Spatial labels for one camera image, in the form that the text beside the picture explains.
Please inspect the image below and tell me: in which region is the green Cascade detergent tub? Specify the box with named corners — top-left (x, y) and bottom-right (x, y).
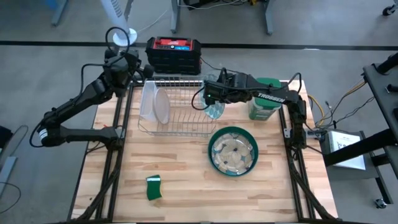
top-left (248, 77), bottom-right (282, 122)

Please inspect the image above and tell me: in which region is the dark green plate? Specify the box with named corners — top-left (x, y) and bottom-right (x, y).
top-left (207, 125), bottom-right (260, 178)

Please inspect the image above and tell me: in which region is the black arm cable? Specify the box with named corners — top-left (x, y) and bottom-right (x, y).
top-left (190, 88), bottom-right (208, 111)
top-left (80, 26), bottom-right (131, 94)

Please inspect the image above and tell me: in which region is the white box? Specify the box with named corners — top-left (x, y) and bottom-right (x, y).
top-left (322, 130), bottom-right (368, 171)

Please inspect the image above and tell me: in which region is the black aluminium table frame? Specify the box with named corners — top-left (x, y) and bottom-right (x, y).
top-left (67, 79), bottom-right (336, 224)

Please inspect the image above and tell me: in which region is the wire dish rack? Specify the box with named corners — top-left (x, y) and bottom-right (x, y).
top-left (137, 75), bottom-right (219, 138)

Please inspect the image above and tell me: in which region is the black power cable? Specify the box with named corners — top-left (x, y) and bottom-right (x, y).
top-left (200, 57), bottom-right (225, 73)

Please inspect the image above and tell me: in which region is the grey metal stand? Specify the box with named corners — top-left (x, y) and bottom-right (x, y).
top-left (0, 124), bottom-right (29, 200)

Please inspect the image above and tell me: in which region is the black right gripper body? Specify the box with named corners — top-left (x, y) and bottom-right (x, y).
top-left (201, 70), bottom-right (254, 106)

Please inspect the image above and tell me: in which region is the floral glass plate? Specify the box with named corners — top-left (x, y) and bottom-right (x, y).
top-left (211, 133), bottom-right (254, 174)

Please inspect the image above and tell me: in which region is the black cart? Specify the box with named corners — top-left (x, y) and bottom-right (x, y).
top-left (322, 52), bottom-right (398, 206)

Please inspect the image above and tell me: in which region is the caster wheel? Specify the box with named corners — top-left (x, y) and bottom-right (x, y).
top-left (374, 197), bottom-right (389, 210)
top-left (381, 2), bottom-right (398, 17)

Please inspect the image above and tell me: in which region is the translucent white utensil cup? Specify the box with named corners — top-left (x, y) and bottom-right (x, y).
top-left (138, 80), bottom-right (160, 123)

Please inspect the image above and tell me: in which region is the grey desk leg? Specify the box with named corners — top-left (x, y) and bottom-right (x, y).
top-left (50, 0), bottom-right (68, 27)
top-left (263, 0), bottom-right (275, 35)
top-left (169, 0), bottom-right (182, 34)

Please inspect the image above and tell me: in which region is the yellow cable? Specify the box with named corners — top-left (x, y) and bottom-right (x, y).
top-left (307, 79), bottom-right (367, 125)

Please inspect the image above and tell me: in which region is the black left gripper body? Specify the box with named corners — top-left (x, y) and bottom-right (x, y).
top-left (104, 48), bottom-right (155, 94)

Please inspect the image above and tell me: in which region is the white tower fan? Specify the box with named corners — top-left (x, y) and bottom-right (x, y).
top-left (99, 0), bottom-right (139, 48)

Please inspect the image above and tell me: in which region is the green sponge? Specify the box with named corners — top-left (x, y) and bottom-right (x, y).
top-left (146, 174), bottom-right (164, 202)

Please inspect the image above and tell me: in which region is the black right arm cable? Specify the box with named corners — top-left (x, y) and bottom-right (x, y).
top-left (190, 88), bottom-right (208, 111)

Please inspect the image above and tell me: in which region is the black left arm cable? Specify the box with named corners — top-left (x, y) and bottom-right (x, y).
top-left (80, 26), bottom-right (131, 94)

